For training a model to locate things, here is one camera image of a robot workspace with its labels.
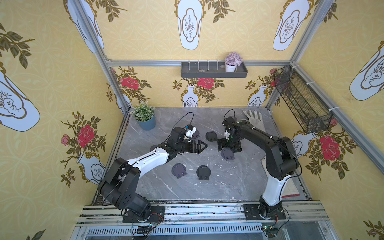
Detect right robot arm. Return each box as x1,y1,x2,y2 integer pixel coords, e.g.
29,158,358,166
218,117,299,215

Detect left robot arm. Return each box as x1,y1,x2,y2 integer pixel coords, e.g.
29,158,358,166
98,125,208,220

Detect black phone stand front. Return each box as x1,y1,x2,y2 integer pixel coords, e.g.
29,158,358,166
197,165,212,181

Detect purple phone stand front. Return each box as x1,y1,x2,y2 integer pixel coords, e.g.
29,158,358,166
171,163,187,179

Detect grey work glove back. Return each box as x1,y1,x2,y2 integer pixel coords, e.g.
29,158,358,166
243,110,266,132

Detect green plant blue pot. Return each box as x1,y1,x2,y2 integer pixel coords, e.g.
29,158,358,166
130,102,156,131

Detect purple flower white pot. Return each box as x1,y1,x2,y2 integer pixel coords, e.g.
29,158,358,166
225,52,243,73

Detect aluminium frame rail front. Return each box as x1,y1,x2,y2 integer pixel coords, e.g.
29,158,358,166
71,201,338,240

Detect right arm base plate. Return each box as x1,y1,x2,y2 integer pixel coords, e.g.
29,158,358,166
241,202,287,221

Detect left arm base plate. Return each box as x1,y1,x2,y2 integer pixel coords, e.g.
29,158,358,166
123,206,165,224

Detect black wire mesh basket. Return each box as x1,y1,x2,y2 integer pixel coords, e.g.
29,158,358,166
272,66,333,134

